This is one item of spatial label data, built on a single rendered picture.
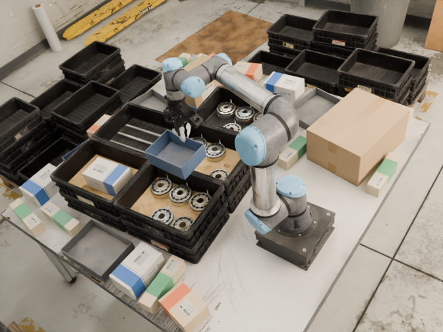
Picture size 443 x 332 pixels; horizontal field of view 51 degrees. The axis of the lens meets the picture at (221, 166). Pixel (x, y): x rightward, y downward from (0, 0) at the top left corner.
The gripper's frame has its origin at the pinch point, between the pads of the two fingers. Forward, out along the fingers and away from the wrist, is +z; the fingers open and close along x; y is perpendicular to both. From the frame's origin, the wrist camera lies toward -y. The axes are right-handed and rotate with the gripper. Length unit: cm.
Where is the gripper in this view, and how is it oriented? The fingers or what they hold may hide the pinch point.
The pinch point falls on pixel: (185, 139)
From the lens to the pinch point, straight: 193.8
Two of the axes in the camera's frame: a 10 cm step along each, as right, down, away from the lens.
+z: 0.6, 7.7, 6.4
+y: -7.8, -3.6, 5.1
